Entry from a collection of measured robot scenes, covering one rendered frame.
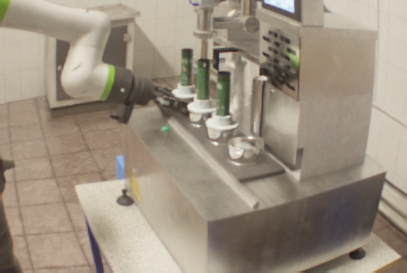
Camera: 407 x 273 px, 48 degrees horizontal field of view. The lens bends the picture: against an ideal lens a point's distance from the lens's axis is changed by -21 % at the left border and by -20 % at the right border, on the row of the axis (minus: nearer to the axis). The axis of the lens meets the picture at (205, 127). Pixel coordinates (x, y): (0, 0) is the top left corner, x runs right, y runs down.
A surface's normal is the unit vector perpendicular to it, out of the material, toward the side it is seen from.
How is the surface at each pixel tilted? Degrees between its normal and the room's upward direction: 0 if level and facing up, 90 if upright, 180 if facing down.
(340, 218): 90
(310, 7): 90
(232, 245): 90
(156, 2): 90
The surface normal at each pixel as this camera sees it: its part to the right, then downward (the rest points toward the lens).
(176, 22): 0.40, 0.36
